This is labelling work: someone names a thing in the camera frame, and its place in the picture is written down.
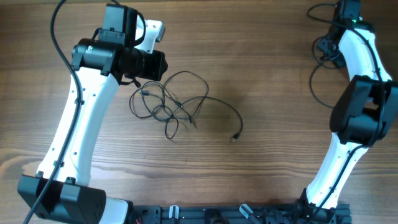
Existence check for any black USB cable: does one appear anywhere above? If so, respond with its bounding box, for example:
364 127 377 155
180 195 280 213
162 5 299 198
152 70 244 143

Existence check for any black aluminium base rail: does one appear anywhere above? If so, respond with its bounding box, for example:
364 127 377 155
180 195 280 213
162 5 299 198
127 204 353 224

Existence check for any black left camera cable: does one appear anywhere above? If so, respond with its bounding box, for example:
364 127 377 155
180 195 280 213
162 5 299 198
23 0 147 224

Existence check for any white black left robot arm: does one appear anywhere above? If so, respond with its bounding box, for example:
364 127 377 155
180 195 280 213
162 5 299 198
17 1 168 223

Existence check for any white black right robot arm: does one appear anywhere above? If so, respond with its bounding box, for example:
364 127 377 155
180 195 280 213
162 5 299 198
293 1 397 223

